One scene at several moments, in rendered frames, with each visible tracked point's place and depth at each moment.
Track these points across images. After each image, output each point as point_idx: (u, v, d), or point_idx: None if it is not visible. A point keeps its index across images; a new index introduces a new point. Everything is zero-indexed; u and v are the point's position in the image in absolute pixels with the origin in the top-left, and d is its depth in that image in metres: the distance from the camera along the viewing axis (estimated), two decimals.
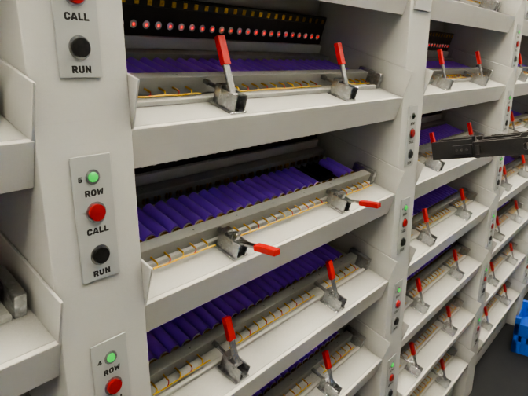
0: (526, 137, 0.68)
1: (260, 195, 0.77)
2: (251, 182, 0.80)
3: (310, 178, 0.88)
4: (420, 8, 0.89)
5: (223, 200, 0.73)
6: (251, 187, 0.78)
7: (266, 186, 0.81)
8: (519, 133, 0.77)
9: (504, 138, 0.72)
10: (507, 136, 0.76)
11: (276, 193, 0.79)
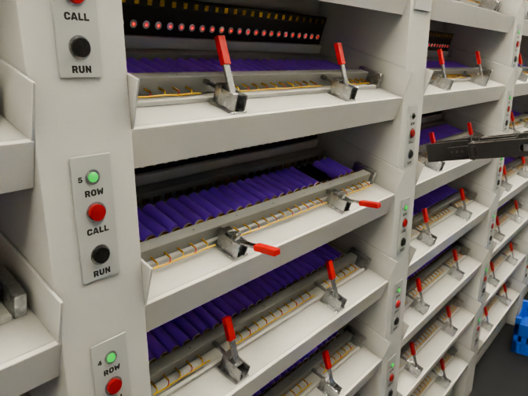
0: (522, 138, 0.66)
1: (260, 195, 0.77)
2: (251, 182, 0.80)
3: (310, 178, 0.88)
4: (420, 8, 0.89)
5: (223, 200, 0.73)
6: (251, 187, 0.78)
7: (266, 186, 0.81)
8: (516, 134, 0.75)
9: (500, 140, 0.70)
10: (503, 137, 0.74)
11: (276, 193, 0.79)
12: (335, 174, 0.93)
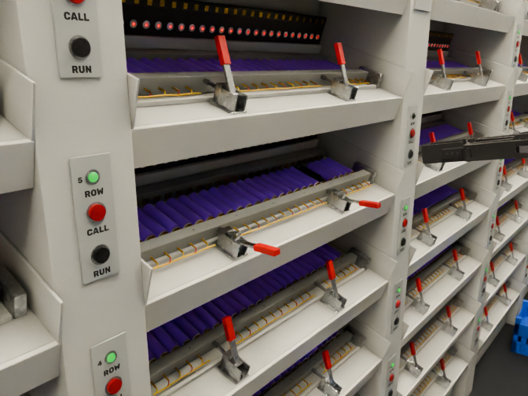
0: (518, 140, 0.65)
1: (260, 195, 0.77)
2: (251, 182, 0.80)
3: (310, 178, 0.88)
4: (420, 8, 0.89)
5: (223, 200, 0.73)
6: (251, 187, 0.78)
7: (266, 186, 0.81)
8: (512, 135, 0.74)
9: (496, 141, 0.69)
10: (499, 139, 0.73)
11: (276, 193, 0.79)
12: (335, 174, 0.93)
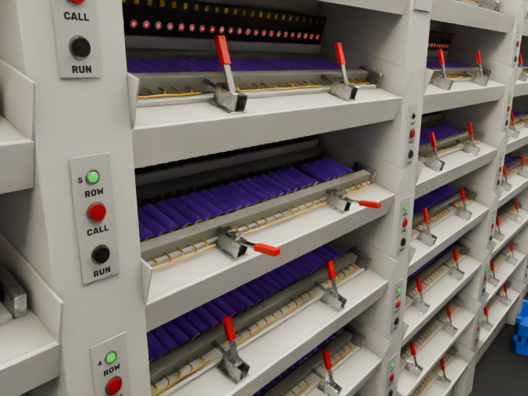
0: None
1: (260, 195, 0.77)
2: (251, 182, 0.80)
3: (310, 178, 0.88)
4: (420, 8, 0.89)
5: (223, 200, 0.73)
6: (251, 187, 0.78)
7: (266, 186, 0.81)
8: None
9: None
10: None
11: (276, 193, 0.79)
12: (335, 174, 0.93)
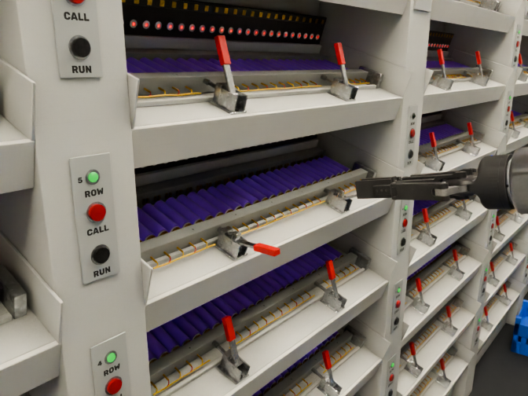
0: None
1: (258, 194, 0.77)
2: (250, 181, 0.80)
3: (308, 177, 0.88)
4: (420, 8, 0.89)
5: (221, 199, 0.73)
6: (249, 186, 0.78)
7: (265, 185, 0.81)
8: (419, 197, 0.70)
9: None
10: None
11: (275, 192, 0.80)
12: (333, 173, 0.93)
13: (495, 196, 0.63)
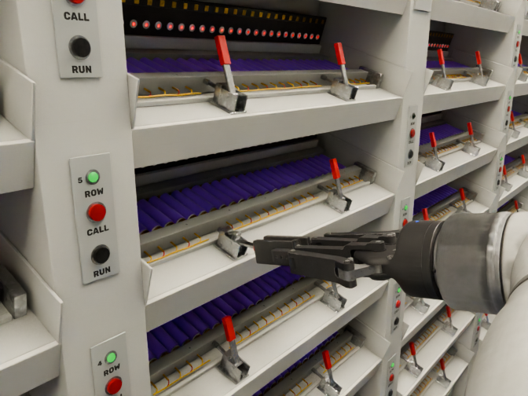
0: None
1: (253, 190, 0.78)
2: (244, 178, 0.81)
3: (303, 174, 0.88)
4: (420, 8, 0.89)
5: (216, 196, 0.74)
6: (243, 183, 0.79)
7: (259, 182, 0.81)
8: (324, 273, 0.50)
9: None
10: None
11: (269, 189, 0.80)
12: (329, 170, 0.94)
13: (418, 284, 0.43)
